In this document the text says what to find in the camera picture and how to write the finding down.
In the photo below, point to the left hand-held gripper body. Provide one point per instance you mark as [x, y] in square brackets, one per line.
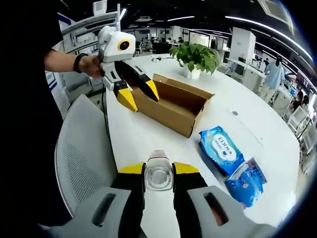
[111, 47]

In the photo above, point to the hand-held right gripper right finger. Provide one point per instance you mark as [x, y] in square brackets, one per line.
[190, 203]

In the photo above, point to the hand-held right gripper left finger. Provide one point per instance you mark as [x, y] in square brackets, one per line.
[128, 198]

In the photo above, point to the clear plastic bottle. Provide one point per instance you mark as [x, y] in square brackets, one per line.
[158, 178]

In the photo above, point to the brown cardboard shoe box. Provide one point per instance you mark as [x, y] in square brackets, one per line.
[168, 116]

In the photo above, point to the blue soft tissue pack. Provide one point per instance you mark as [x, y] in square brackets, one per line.
[245, 188]

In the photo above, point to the blue wet wipes pack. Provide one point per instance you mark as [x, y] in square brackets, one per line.
[220, 148]

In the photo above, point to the person's left hand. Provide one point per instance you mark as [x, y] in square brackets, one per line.
[91, 65]

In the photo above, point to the small white gadget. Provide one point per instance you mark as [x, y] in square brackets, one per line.
[156, 59]

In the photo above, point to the white metal shelf rack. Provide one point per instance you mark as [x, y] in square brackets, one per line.
[81, 32]

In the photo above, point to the black wristband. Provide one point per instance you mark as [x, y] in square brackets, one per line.
[77, 63]

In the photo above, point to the potted green plant white pot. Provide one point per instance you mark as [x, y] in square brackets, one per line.
[195, 55]

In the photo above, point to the grey mesh office chair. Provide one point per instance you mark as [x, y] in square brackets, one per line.
[81, 148]

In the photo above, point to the person in black sleeve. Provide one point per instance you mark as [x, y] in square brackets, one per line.
[29, 99]

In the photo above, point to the ceiling air vent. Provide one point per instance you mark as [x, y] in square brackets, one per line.
[275, 8]

